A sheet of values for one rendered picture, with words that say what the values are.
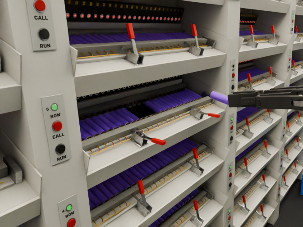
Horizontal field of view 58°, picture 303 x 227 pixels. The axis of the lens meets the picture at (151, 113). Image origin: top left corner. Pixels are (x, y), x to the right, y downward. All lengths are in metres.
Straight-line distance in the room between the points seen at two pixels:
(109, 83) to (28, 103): 0.18
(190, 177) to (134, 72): 0.45
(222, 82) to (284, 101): 0.47
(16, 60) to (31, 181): 0.21
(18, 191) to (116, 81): 0.28
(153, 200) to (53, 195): 0.35
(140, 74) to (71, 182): 0.28
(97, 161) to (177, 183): 0.36
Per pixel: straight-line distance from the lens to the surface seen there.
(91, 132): 0.66
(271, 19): 1.67
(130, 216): 0.76
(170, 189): 0.86
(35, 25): 0.48
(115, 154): 0.63
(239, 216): 1.46
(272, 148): 1.73
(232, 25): 1.02
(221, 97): 0.67
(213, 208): 1.15
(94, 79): 0.55
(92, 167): 0.59
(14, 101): 0.48
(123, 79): 0.61
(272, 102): 0.57
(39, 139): 0.50
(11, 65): 0.49
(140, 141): 0.67
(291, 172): 2.39
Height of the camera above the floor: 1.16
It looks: 15 degrees down
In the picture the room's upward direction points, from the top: 3 degrees counter-clockwise
